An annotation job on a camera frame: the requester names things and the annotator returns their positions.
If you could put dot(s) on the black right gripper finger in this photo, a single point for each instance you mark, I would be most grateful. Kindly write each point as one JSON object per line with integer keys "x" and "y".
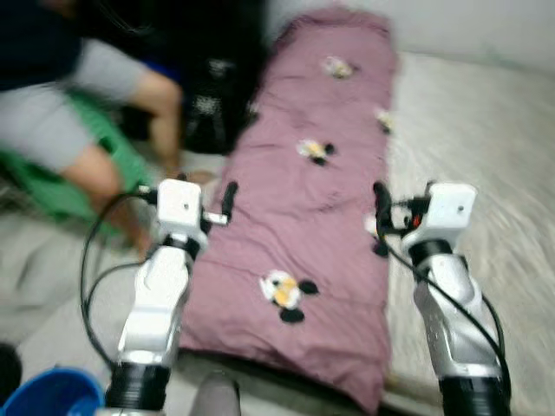
{"x": 381, "y": 199}

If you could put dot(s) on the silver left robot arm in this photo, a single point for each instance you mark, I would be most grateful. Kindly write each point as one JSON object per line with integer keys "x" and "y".
{"x": 156, "y": 321}

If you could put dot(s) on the pink quilt with cartoon print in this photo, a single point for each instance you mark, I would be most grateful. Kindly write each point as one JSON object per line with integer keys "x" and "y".
{"x": 286, "y": 217}

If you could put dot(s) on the black bag with white print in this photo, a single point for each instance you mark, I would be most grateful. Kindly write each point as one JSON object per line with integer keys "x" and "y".
{"x": 221, "y": 121}

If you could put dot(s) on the white quilted mattress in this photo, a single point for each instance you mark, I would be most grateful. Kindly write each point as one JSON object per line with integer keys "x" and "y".
{"x": 486, "y": 173}

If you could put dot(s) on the green plastic stool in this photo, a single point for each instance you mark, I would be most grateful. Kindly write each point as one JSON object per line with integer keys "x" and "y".
{"x": 43, "y": 195}

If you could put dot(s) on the grey left robot leg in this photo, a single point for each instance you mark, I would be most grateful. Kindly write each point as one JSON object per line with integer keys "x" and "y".
{"x": 217, "y": 399}

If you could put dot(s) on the person in grey shorts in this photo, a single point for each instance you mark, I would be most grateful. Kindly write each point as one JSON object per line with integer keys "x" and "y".
{"x": 52, "y": 121}

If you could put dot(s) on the blue plastic bucket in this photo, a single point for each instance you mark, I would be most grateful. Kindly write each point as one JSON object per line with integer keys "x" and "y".
{"x": 43, "y": 394}

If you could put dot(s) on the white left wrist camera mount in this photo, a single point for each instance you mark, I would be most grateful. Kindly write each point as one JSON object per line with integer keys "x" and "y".
{"x": 179, "y": 206}

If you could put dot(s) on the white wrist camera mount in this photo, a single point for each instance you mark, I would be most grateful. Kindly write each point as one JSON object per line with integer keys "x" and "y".
{"x": 447, "y": 208}
{"x": 179, "y": 206}

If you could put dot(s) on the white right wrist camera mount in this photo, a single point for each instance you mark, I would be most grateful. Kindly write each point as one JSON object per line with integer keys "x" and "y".
{"x": 447, "y": 208}

